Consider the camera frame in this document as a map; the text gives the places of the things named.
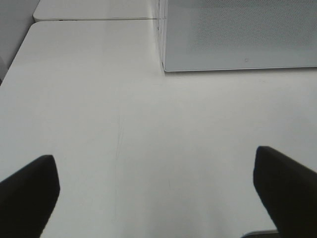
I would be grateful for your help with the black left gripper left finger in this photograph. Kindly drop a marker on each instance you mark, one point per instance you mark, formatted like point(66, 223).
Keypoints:
point(28, 198)

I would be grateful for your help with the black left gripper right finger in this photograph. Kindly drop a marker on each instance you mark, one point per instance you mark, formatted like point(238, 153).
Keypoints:
point(288, 191)

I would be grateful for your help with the white microwave oven body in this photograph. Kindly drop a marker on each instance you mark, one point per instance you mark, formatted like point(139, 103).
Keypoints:
point(160, 14)

